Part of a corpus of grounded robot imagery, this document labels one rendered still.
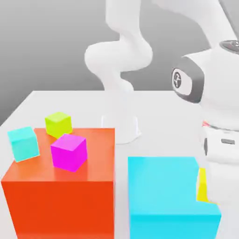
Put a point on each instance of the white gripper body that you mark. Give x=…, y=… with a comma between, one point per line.
x=224, y=183

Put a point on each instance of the large cyan box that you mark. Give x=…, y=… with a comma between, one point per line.
x=162, y=190

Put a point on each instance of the small turquoise cube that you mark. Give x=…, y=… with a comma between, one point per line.
x=23, y=144

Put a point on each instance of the small magenta cube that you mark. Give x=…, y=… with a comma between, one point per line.
x=69, y=153

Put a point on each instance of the large orange box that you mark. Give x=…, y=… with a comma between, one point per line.
x=56, y=209

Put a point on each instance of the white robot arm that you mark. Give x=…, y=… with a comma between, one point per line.
x=121, y=56

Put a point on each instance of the small yellow cube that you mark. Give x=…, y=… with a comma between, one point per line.
x=202, y=186

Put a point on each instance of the small lime green cube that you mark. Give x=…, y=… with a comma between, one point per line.
x=58, y=124

